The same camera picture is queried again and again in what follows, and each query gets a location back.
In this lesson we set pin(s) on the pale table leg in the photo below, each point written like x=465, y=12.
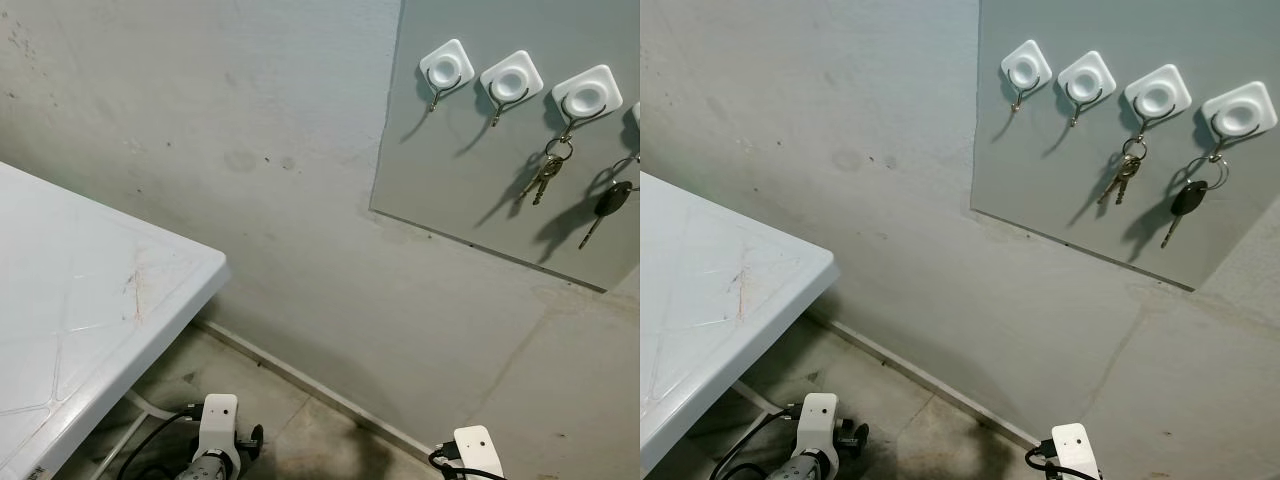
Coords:
x=765, y=397
x=150, y=405

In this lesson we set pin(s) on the white square wall hook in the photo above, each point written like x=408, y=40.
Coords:
x=447, y=62
x=1240, y=110
x=1025, y=65
x=636, y=112
x=1086, y=78
x=1157, y=95
x=512, y=78
x=587, y=95

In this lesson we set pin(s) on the black car key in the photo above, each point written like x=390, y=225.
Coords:
x=1188, y=198
x=612, y=198

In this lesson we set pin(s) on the white plastic table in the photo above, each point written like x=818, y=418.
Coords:
x=710, y=300
x=80, y=300

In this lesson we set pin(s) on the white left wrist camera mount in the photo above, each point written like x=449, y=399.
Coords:
x=818, y=420
x=218, y=420

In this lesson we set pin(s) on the brass key bunch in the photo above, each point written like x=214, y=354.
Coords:
x=548, y=172
x=1125, y=170

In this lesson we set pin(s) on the grey wall board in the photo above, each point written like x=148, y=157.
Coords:
x=470, y=170
x=1060, y=170

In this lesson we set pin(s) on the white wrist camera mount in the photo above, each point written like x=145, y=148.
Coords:
x=818, y=420
x=478, y=447
x=1075, y=445
x=218, y=420

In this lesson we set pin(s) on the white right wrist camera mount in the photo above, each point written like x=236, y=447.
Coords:
x=1075, y=445
x=478, y=447

